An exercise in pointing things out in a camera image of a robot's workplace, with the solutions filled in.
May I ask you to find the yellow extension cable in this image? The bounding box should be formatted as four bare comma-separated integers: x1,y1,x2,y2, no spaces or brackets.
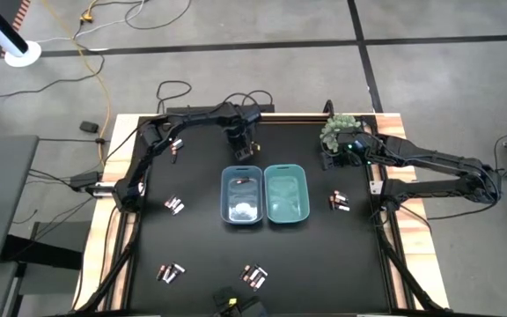
41,0,113,166

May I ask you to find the black floor cable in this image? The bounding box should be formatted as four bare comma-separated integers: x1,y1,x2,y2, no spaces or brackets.
155,79,193,114
123,0,193,32
0,30,107,99

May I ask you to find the black aluminium table frame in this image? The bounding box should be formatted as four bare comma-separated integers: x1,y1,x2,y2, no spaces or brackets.
75,112,446,317

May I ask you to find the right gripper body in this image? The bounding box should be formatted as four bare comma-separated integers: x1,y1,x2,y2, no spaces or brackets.
339,134,371,166

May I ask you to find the light wooden table board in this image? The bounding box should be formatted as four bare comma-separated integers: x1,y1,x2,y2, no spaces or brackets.
72,112,452,312

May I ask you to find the black power supply box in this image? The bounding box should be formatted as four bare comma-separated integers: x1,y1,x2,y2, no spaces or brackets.
69,171,104,191

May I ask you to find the black desk base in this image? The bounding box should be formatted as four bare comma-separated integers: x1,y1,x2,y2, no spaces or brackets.
0,219,85,272

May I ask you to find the teal plastic bin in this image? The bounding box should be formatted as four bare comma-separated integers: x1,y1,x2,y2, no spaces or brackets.
263,163,311,225

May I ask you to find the white floor cable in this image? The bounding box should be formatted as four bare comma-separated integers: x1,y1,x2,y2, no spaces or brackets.
33,0,147,45

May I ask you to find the green succulent in patterned pot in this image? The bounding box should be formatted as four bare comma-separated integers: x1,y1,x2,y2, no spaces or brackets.
319,113,364,155

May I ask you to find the dusty blue plastic bin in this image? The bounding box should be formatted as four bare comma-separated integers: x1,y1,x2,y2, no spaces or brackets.
220,165,265,226

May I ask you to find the white black pole round base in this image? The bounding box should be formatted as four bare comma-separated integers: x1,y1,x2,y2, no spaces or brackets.
0,0,43,69

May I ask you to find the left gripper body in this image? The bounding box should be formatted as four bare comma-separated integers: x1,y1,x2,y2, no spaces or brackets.
228,114,254,149

